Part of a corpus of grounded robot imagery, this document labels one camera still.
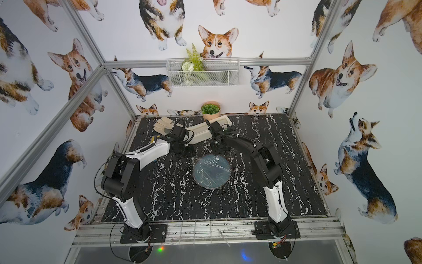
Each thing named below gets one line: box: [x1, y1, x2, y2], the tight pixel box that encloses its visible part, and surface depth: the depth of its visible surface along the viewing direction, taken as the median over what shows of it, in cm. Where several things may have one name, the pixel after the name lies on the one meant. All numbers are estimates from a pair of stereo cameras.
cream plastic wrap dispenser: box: [184, 114, 232, 146], surface depth 85 cm
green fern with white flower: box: [180, 42, 206, 86], surface depth 84 cm
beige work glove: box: [152, 116, 175, 136], surface depth 119 cm
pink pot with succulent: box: [201, 100, 221, 121], surface depth 108 cm
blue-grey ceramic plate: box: [192, 154, 232, 189], surface depth 94 cm
